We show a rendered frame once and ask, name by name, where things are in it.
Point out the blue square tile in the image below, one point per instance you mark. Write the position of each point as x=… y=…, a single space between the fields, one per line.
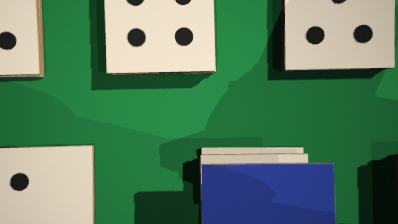
x=268 y=193

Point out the green felt table mat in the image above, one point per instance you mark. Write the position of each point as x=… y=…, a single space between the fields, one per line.
x=148 y=130

